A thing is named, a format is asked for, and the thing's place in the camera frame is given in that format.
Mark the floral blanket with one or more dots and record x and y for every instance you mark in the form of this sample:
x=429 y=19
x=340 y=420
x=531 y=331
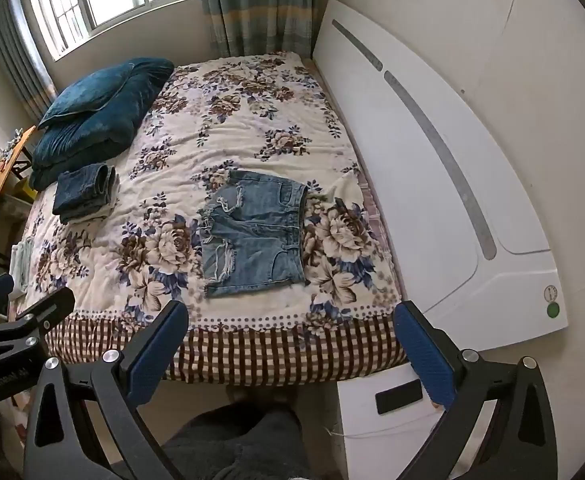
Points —
x=182 y=160

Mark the white bed headboard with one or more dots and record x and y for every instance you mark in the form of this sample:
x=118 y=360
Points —
x=397 y=160

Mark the folded pale green cloth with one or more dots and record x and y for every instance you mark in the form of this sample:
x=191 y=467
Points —
x=22 y=270

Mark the folded teal velvet duvet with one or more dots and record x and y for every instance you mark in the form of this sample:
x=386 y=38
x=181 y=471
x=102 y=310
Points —
x=72 y=147

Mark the white nightstand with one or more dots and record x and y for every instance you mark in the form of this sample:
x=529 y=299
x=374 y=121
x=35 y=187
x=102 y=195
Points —
x=362 y=422

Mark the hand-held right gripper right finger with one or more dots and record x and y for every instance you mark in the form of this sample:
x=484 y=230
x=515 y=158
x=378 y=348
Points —
x=422 y=355

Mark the light blue denim shorts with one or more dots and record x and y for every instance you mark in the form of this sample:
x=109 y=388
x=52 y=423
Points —
x=257 y=240

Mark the folded dark blue jeans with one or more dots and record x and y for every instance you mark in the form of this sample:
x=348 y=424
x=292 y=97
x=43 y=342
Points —
x=80 y=190

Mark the teal velvet pillow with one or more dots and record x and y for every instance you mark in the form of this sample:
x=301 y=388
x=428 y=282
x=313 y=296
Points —
x=107 y=90

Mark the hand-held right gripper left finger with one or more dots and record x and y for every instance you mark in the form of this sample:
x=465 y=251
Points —
x=156 y=352

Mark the wooden desk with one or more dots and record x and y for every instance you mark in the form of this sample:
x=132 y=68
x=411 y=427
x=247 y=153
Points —
x=2 y=180

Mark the black phone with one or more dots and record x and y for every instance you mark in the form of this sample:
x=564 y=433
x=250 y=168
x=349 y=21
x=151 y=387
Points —
x=398 y=396

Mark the person's grey trousered leg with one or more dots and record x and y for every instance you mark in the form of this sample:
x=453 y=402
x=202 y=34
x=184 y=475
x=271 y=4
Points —
x=232 y=445

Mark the teal striped curtain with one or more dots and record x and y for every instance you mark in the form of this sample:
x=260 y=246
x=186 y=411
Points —
x=257 y=5
x=20 y=60

